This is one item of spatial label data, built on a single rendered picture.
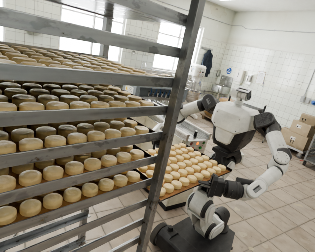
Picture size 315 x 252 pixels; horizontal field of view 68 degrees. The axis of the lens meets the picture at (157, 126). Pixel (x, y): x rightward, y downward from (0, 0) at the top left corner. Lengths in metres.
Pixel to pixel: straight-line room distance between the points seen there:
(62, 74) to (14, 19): 0.12
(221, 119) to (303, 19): 5.22
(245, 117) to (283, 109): 4.89
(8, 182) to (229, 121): 1.28
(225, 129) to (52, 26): 1.30
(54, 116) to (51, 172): 0.18
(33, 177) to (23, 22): 0.35
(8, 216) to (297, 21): 6.52
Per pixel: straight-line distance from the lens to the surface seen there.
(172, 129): 0.77
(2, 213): 0.71
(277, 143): 1.47
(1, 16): 0.50
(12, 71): 0.51
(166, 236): 2.09
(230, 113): 1.58
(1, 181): 0.65
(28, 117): 0.54
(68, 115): 0.57
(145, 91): 2.71
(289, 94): 6.39
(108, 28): 1.07
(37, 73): 0.52
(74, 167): 0.70
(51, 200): 0.73
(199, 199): 1.78
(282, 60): 6.61
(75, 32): 0.54
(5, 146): 0.60
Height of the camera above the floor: 1.59
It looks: 18 degrees down
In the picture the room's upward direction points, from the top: 12 degrees clockwise
